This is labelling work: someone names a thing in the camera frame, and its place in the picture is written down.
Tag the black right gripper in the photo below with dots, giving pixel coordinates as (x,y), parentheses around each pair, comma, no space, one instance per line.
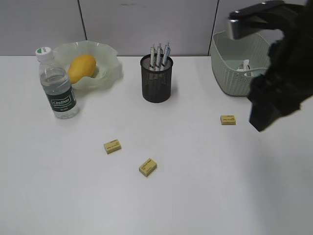
(287,82)

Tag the white waste paper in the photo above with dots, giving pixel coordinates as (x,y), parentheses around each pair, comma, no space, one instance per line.
(244,66)

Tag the yellow eraser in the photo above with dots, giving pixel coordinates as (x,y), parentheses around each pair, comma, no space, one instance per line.
(228,120)
(148,167)
(112,146)

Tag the blue grey pen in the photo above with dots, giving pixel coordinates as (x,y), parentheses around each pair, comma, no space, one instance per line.
(165,55)

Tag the grey white pen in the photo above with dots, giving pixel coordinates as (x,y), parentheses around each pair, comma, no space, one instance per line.
(158,57)

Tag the cream white pen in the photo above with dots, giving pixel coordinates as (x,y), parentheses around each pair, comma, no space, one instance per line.
(152,58)

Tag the yellow eraser front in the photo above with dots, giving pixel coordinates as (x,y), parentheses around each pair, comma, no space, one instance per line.
(148,167)

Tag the yellow mango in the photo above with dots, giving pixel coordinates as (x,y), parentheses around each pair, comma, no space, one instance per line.
(81,66)

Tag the clear water bottle green label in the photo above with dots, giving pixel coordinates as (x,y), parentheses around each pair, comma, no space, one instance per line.
(56,85)

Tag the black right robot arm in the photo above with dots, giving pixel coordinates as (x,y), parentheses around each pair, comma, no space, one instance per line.
(301,30)

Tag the light green plastic basket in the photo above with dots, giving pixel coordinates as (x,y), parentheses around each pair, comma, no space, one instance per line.
(227,55)

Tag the black mesh pen holder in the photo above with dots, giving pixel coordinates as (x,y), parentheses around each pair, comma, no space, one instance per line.
(156,85)

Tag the pale green wavy glass plate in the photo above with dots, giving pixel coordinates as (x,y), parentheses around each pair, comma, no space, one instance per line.
(107,63)

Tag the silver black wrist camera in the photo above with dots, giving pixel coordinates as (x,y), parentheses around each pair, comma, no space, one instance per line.
(267,15)

